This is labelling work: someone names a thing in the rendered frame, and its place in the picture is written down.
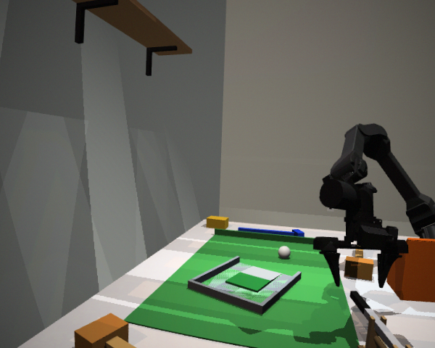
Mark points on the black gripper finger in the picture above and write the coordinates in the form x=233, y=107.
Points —
x=333, y=263
x=384, y=262

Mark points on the white golf ball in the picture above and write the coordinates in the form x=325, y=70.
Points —
x=284, y=252

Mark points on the blue golf putter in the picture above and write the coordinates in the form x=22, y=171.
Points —
x=295, y=232

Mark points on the yellow rectangular block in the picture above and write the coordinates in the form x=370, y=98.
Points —
x=217, y=222

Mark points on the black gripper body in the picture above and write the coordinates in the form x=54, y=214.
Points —
x=331, y=244

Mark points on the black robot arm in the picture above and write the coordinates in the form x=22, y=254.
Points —
x=339, y=190

